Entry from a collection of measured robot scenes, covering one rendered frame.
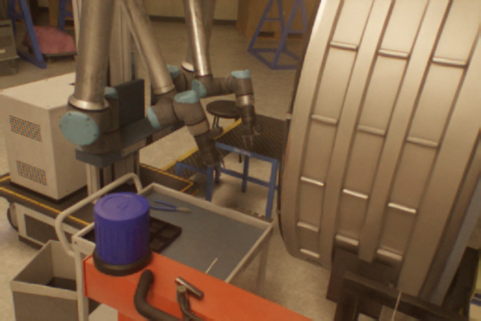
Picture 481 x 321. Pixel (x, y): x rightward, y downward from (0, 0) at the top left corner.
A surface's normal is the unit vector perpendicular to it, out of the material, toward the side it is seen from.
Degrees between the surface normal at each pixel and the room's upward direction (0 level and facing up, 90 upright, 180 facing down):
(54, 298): 90
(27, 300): 90
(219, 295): 0
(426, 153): 84
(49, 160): 90
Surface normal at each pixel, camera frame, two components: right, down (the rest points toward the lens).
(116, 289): -0.45, 0.37
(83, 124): -0.10, 0.51
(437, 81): -0.40, 0.06
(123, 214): 0.08, -0.89
